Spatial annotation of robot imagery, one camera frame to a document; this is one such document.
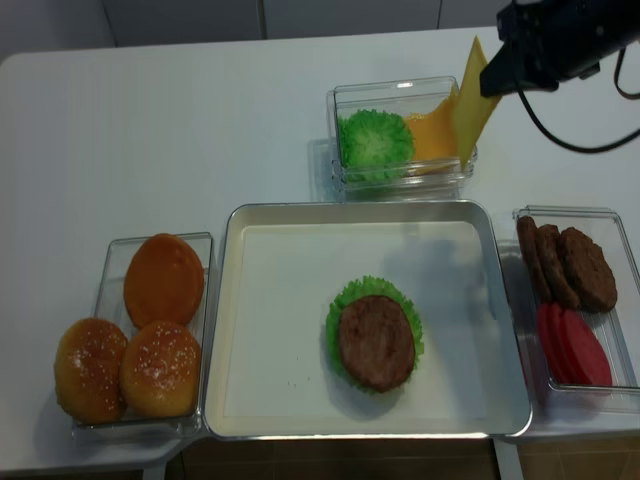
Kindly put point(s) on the brown patty in container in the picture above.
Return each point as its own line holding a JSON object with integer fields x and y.
{"x": 547, "y": 237}
{"x": 587, "y": 271}
{"x": 526, "y": 231}

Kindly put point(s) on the red tomato slice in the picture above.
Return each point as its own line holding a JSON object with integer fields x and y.
{"x": 585, "y": 358}
{"x": 546, "y": 317}

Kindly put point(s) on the sesame bun top right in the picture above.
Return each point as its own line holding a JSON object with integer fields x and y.
{"x": 159, "y": 374}

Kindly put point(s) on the yellow cheese slice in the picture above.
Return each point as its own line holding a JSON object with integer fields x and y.
{"x": 471, "y": 111}
{"x": 435, "y": 149}

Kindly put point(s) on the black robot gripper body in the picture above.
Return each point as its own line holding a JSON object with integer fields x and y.
{"x": 561, "y": 40}

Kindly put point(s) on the plain bun bottom half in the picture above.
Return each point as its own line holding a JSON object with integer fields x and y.
{"x": 164, "y": 282}

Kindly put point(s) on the silver metal baking tray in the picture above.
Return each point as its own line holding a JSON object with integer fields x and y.
{"x": 270, "y": 373}

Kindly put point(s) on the brown burger patty on tray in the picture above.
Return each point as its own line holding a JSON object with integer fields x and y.
{"x": 376, "y": 344}

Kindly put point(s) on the brown patty right in container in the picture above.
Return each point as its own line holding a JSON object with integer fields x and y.
{"x": 587, "y": 271}

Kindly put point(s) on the yellow cheese slice in container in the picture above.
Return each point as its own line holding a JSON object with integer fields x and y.
{"x": 435, "y": 149}

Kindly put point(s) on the brown patty middle in container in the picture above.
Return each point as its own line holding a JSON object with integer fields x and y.
{"x": 547, "y": 237}

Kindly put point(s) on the clear plastic bun container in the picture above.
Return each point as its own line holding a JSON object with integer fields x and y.
{"x": 110, "y": 305}

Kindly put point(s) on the sesame bun top left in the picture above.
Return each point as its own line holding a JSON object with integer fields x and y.
{"x": 86, "y": 371}

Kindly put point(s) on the brown patty left in container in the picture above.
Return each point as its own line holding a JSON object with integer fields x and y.
{"x": 526, "y": 231}

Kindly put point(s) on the sesame bun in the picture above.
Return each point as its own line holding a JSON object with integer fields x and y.
{"x": 86, "y": 371}
{"x": 159, "y": 374}

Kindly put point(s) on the red tomato slice left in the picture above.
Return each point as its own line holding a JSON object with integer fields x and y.
{"x": 546, "y": 317}

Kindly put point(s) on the clear lettuce and cheese container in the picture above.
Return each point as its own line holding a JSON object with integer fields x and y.
{"x": 402, "y": 97}

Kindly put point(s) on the clear patty and tomato container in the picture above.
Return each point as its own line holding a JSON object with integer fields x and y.
{"x": 617, "y": 331}

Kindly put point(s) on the red tomato slice right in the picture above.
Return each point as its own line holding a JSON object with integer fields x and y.
{"x": 585, "y": 358}

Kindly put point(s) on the green lettuce leaf on tray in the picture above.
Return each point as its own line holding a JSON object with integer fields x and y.
{"x": 355, "y": 289}

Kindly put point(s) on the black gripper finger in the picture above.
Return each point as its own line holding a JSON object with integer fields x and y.
{"x": 501, "y": 75}

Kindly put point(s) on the green lettuce in container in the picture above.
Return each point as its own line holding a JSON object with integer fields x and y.
{"x": 375, "y": 146}

